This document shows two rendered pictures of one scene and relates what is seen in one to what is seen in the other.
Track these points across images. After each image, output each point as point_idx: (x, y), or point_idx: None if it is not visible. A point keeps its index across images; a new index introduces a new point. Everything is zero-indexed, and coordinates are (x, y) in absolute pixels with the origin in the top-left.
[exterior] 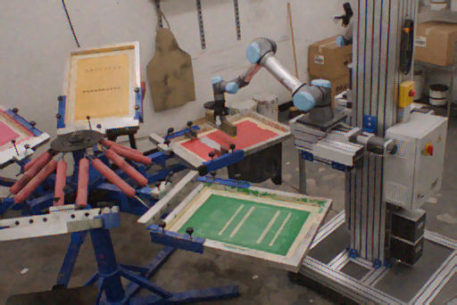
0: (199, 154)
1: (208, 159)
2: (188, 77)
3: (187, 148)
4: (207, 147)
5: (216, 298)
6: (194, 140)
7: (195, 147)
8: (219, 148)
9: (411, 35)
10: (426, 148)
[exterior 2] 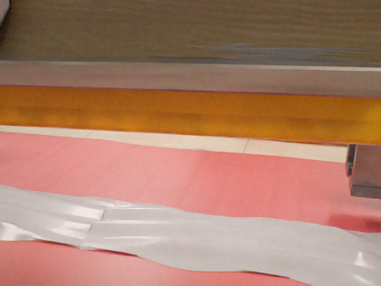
0: (114, 146)
1: (17, 139)
2: None
3: (265, 159)
4: (135, 193)
5: None
6: (375, 216)
7: (226, 173)
8: (7, 198)
9: None
10: None
